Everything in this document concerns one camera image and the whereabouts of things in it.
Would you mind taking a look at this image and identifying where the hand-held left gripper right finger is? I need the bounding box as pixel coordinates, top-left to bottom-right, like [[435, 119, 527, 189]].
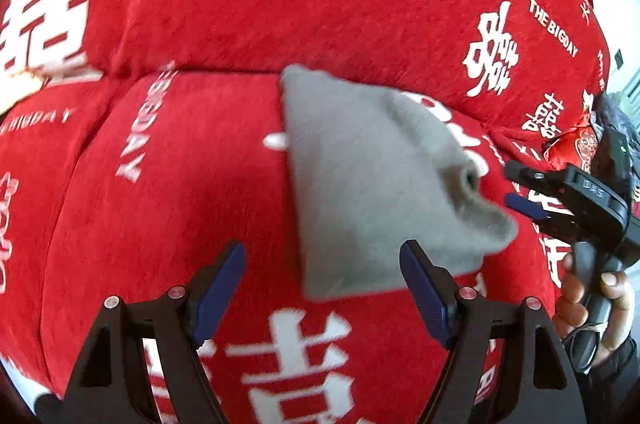
[[398, 239, 587, 424]]

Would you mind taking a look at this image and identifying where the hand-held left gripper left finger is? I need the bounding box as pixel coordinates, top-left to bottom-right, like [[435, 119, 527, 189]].
[[62, 240, 247, 424]]

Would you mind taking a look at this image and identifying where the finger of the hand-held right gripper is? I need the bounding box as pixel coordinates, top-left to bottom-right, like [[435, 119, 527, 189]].
[[503, 160, 568, 205], [504, 192, 577, 237]]

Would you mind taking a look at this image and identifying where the grey small garment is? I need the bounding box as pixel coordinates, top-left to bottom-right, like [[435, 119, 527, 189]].
[[278, 64, 520, 303]]

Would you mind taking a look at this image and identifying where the person's right forearm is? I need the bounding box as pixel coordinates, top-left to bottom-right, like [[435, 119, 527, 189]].
[[572, 338, 640, 424]]

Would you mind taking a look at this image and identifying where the person's right hand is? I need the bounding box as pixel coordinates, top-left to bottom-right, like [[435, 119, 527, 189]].
[[554, 253, 636, 355]]

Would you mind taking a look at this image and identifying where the cream cloth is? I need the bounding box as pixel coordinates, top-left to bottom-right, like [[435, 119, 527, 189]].
[[0, 70, 47, 115]]

